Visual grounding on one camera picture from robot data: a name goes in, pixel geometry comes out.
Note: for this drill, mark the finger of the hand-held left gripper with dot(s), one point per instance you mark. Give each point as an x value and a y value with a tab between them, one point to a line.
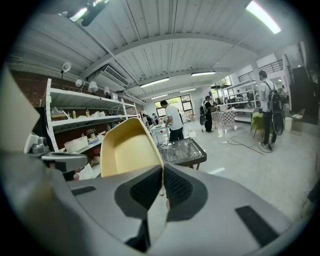
65	158

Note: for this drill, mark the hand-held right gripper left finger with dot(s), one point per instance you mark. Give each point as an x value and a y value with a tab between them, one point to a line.
100	200

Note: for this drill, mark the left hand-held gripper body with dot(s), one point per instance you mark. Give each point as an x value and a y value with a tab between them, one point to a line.
17	112

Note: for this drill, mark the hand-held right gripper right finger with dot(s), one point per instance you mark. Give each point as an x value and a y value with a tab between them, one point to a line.
225	190

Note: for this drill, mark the yellow rectangular dish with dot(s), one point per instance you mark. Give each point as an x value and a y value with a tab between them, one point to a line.
130	150

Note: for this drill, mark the white woven basket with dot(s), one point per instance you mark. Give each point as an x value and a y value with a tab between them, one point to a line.
76	144

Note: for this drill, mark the black lattice table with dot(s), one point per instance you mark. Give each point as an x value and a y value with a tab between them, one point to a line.
182	150

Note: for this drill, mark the white shelving unit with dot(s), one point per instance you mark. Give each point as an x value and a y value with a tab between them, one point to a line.
75	97

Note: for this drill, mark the white round lamp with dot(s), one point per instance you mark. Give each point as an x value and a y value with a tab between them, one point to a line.
66	67

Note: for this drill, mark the checkered cloth table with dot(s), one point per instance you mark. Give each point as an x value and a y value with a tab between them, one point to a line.
223	117

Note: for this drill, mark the white enamel cup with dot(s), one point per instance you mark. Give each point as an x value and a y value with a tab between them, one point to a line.
164	146

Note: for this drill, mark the green chair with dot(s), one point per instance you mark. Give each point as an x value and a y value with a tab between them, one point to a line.
257	121

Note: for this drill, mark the white shade table lamp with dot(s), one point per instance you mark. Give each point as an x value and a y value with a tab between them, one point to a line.
93	86

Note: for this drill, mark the ceiling air conditioner unit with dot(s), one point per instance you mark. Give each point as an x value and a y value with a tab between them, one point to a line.
115	75

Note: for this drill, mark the black window frame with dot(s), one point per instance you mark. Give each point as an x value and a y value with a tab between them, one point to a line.
175	103

